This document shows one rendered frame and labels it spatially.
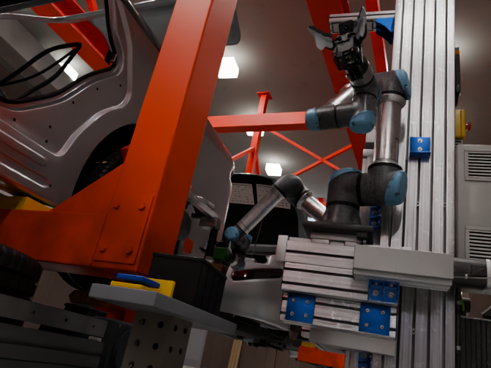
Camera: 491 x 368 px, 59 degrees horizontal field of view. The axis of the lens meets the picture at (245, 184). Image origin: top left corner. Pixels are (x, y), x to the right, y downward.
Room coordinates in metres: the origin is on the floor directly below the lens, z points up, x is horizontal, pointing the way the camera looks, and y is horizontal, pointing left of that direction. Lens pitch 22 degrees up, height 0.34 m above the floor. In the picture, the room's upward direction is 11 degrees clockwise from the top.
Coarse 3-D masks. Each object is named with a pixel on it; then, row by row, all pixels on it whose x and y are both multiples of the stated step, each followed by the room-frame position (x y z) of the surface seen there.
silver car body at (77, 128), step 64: (0, 0) 1.97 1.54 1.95; (64, 0) 1.87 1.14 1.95; (128, 0) 1.59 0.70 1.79; (64, 64) 1.56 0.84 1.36; (128, 64) 1.64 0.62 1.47; (0, 128) 1.25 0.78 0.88; (64, 128) 1.48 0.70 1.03; (0, 192) 1.47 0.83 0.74; (64, 192) 1.54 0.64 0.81; (192, 192) 2.30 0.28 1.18; (192, 256) 2.45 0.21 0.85
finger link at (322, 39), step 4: (308, 28) 0.93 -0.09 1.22; (312, 28) 0.93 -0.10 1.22; (316, 28) 0.94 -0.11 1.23; (312, 32) 0.95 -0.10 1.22; (316, 32) 0.94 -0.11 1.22; (320, 32) 0.95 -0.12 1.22; (316, 36) 0.95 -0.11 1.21; (320, 36) 0.96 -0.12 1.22; (324, 36) 0.96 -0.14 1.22; (328, 36) 0.96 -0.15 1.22; (316, 40) 0.95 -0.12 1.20; (320, 40) 0.96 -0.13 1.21; (324, 40) 0.96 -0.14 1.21; (328, 40) 0.97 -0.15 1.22; (316, 44) 0.95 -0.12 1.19; (320, 44) 0.96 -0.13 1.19; (324, 44) 0.96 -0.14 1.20; (328, 44) 0.97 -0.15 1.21; (332, 44) 0.98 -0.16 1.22; (320, 48) 0.96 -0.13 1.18
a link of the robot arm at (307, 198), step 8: (304, 192) 2.08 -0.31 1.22; (288, 200) 2.16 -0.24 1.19; (296, 200) 2.10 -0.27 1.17; (304, 200) 2.09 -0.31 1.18; (312, 200) 2.07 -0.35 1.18; (304, 208) 2.11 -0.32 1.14; (312, 208) 2.07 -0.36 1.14; (320, 208) 2.05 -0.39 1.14; (312, 216) 2.09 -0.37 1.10; (320, 216) 2.05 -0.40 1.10
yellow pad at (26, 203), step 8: (0, 200) 1.47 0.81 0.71; (8, 200) 1.45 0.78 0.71; (16, 200) 1.44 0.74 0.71; (24, 200) 1.42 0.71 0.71; (32, 200) 1.44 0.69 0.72; (0, 208) 1.46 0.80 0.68; (8, 208) 1.45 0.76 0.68; (16, 208) 1.43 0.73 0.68; (24, 208) 1.42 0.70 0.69; (32, 208) 1.45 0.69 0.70; (40, 208) 1.48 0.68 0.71; (48, 208) 1.51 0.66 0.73
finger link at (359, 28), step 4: (360, 8) 0.86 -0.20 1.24; (364, 8) 0.85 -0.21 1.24; (360, 12) 0.86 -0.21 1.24; (364, 12) 0.86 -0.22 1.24; (360, 16) 0.87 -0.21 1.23; (364, 16) 0.87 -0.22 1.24; (360, 20) 0.89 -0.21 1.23; (364, 20) 0.88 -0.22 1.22; (356, 24) 0.91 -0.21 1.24; (360, 24) 0.90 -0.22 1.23; (364, 24) 0.88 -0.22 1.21; (356, 28) 0.92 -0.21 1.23; (360, 28) 0.90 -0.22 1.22; (364, 28) 0.88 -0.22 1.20; (356, 32) 0.93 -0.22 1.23; (360, 32) 0.90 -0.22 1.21; (364, 32) 0.88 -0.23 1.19
